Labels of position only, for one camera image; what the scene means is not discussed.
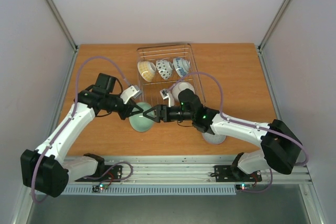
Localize white upturned bowl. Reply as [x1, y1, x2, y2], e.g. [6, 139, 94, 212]
[171, 81, 195, 101]

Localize grey speckled bowl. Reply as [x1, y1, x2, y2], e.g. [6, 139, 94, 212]
[202, 133, 226, 145]

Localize yellow patterned bowl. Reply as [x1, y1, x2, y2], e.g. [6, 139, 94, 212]
[137, 61, 156, 82]

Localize pink patterned bowl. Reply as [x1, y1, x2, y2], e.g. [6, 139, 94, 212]
[155, 59, 173, 80]

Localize blue floral white bowl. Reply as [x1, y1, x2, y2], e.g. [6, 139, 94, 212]
[173, 57, 191, 77]

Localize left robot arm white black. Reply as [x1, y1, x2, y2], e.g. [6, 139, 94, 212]
[20, 73, 143, 198]

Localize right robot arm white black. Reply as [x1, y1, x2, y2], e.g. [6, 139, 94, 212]
[143, 89, 302, 181]

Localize left circuit board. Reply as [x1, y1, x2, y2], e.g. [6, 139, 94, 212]
[92, 184, 109, 193]

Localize circuit board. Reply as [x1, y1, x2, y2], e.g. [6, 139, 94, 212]
[235, 183, 257, 190]
[92, 184, 109, 193]

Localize right circuit board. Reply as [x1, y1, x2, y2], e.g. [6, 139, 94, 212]
[235, 183, 257, 190]

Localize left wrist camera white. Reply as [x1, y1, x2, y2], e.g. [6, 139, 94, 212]
[120, 85, 142, 104]

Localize wire dish rack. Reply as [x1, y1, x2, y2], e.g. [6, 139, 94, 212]
[137, 43, 206, 106]

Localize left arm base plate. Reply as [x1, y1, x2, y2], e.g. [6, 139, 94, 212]
[76, 165, 123, 183]

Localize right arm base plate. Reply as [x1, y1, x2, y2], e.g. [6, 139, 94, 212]
[210, 165, 262, 183]

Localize grey slotted cable duct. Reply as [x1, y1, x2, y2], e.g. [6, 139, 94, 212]
[62, 185, 236, 196]

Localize aluminium frame rails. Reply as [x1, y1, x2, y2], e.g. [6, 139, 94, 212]
[25, 0, 313, 185]

